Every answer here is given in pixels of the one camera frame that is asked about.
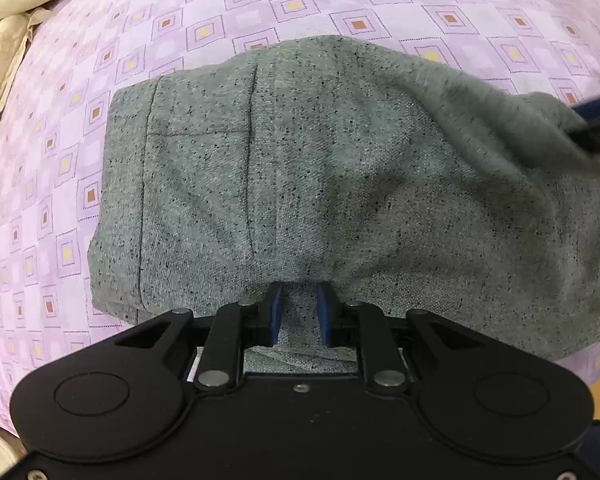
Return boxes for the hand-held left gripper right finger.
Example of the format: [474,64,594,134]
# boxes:
[316,281,488,390]

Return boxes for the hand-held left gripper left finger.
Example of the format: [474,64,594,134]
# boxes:
[112,282,284,391]

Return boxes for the grey speckled pants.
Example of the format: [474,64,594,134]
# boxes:
[87,35,600,376]

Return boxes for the purple patterned bed sheet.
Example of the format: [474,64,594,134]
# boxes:
[0,0,600,436]

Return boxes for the beige satin bed cover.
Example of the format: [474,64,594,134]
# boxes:
[0,12,46,161]

